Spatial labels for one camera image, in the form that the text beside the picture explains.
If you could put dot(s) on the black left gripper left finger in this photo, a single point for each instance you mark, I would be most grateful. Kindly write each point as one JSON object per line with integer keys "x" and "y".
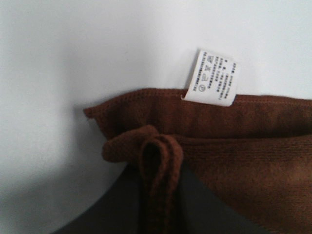
{"x": 116, "y": 212}

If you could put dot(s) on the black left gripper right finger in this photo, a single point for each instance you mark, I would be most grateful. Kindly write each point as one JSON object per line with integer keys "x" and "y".
{"x": 202, "y": 212}

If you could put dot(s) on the brown towel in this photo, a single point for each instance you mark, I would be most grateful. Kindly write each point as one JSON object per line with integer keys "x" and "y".
{"x": 255, "y": 155}

